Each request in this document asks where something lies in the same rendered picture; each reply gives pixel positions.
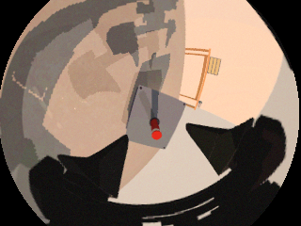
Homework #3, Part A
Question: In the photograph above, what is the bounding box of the red peg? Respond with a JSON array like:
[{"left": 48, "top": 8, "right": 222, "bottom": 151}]
[{"left": 150, "top": 120, "right": 162, "bottom": 139}]

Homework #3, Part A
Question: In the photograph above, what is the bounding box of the dark grey sloped panel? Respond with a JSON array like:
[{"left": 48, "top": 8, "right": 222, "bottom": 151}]
[{"left": 125, "top": 86, "right": 187, "bottom": 150}]

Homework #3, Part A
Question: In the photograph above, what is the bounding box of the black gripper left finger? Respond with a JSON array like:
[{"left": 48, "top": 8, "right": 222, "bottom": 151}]
[{"left": 57, "top": 135, "right": 129, "bottom": 199}]

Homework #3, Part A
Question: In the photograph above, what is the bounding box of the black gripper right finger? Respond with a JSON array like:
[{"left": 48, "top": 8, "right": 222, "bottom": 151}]
[{"left": 185, "top": 118, "right": 255, "bottom": 177}]

